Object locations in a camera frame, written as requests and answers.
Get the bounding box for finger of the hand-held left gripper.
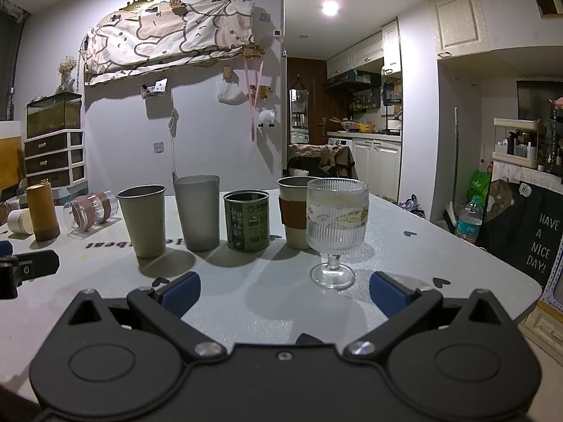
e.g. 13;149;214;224
0;242;61;300

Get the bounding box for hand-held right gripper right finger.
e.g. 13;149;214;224
345;271;519;363

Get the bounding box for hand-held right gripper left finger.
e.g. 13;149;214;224
57;271;227;363

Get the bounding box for small white paper cup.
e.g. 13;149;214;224
7;208;35;235

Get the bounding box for clear cup with brown bands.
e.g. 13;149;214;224
63;190;120;234

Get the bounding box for grey frosted cup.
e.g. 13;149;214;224
173;175;221;252

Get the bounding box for beige metal cup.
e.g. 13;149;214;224
116;185;168;259

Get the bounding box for white cup with brown sleeve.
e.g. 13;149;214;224
277;176;316;249

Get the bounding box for brown cylinder canister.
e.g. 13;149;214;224
25;182;61;242

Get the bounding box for ribbed glass goblet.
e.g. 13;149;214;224
305;178;370;290

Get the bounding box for green tin can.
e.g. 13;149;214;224
223;190;272;251

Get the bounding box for yellow board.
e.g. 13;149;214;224
0;134;27;203

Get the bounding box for plastic water bottle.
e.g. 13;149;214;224
456;195;485;245

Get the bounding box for white drawer cabinet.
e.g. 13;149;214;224
24;129;87;190

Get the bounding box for white kitchen counter cabinet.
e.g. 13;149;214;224
327;131;404;202

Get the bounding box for green bag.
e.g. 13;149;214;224
466;169;493;203

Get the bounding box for chair with brown jacket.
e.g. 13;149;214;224
287;143;360;181

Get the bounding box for black printed curtain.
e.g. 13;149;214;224
477;178;563;292

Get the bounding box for glass fish tank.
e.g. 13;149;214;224
26;92;83;140

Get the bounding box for white shelf with bottles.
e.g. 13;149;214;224
492;116;563;177

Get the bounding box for dried flower bunch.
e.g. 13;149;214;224
58;55;79;93

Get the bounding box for white hanging pouch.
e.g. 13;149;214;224
216;77;246;107

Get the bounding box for brown wooden door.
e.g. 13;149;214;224
287;57;329;146

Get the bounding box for black range hood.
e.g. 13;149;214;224
326;70;383;93

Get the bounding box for white upper kitchen cabinets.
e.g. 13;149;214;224
326;18;402;80

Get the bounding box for dark screen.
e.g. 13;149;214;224
516;79;563;121

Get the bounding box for printed pink cloth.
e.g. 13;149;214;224
83;0;257;87

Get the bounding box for gold crown decoration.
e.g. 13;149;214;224
119;0;159;12

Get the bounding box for white mop handle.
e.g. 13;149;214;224
443;107;463;230

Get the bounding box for wall mirror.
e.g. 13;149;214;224
289;88;311;145

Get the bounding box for white wall cabinet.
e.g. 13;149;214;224
428;0;492;60

